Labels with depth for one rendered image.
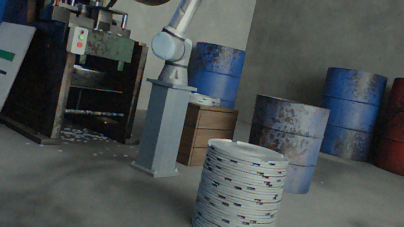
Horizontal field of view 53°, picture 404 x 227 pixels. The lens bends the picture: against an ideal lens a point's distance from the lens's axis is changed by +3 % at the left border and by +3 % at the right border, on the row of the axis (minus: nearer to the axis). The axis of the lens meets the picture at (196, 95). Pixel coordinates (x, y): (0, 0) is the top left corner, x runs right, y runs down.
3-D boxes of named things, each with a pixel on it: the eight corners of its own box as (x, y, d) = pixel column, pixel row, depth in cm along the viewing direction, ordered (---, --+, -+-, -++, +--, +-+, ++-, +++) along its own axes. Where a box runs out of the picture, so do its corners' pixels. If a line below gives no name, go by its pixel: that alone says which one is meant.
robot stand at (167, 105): (179, 174, 202) (197, 88, 200) (154, 178, 188) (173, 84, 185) (153, 163, 214) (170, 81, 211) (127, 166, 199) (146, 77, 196)
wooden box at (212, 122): (227, 164, 252) (239, 110, 250) (187, 166, 223) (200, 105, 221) (182, 146, 278) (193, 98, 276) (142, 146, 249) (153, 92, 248)
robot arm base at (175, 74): (192, 87, 200) (197, 68, 199) (173, 84, 188) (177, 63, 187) (171, 82, 209) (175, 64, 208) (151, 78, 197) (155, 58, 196)
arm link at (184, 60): (191, 67, 201) (197, 40, 200) (181, 64, 189) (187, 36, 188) (170, 62, 205) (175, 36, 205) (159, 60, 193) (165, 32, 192)
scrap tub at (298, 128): (324, 192, 234) (343, 111, 232) (290, 198, 203) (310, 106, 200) (263, 168, 262) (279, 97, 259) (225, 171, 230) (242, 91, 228)
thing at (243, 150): (267, 148, 160) (267, 146, 160) (304, 169, 132) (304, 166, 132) (199, 136, 152) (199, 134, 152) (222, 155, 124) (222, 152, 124)
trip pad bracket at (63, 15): (65, 45, 211) (72, 8, 210) (47, 41, 203) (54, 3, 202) (59, 44, 215) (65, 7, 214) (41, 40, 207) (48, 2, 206)
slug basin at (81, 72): (114, 90, 250) (117, 74, 250) (64, 84, 225) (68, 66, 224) (84, 81, 273) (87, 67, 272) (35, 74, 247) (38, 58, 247)
